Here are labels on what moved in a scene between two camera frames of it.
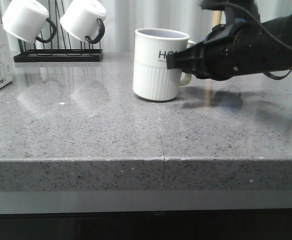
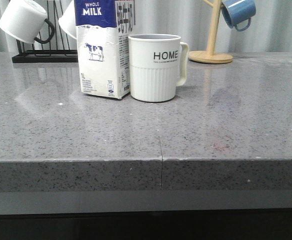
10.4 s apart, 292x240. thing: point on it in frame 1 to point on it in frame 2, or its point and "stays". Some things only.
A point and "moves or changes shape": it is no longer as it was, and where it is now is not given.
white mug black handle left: x=28 y=20 stays
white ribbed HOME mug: x=152 y=79 moves or changes shape
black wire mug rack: x=58 y=55 stays
